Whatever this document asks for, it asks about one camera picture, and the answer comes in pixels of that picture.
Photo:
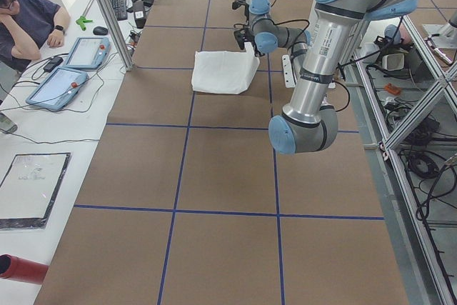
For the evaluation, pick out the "aluminium frame post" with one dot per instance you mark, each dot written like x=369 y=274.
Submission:
x=116 y=35

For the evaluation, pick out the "white long-sleeve printed shirt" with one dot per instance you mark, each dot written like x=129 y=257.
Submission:
x=223 y=72

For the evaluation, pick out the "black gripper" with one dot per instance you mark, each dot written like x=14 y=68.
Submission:
x=241 y=40

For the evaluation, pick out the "seated person dark shirt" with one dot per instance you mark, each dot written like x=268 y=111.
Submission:
x=26 y=25

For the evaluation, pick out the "lower blue teach pendant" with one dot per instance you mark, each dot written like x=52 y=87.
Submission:
x=58 y=88

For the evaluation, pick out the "red cylinder bottle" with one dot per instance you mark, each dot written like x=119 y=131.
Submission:
x=14 y=268

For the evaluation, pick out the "aluminium side frame rail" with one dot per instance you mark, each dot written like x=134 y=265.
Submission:
x=413 y=120

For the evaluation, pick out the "green plastic tool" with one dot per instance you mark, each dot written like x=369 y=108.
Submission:
x=82 y=21

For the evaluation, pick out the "black computer mouse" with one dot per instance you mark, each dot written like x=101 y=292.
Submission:
x=100 y=31

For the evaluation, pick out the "blue teach pendant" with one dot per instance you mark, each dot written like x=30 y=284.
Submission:
x=58 y=88
x=88 y=53

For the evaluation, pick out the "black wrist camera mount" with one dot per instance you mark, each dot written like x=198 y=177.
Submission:
x=243 y=36
x=236 y=4

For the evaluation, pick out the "upper blue teach pendant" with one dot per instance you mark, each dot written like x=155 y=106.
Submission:
x=88 y=53

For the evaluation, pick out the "black power adapter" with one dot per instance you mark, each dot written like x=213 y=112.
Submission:
x=52 y=64

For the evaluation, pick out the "black keyboard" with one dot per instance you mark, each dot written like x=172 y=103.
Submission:
x=119 y=8

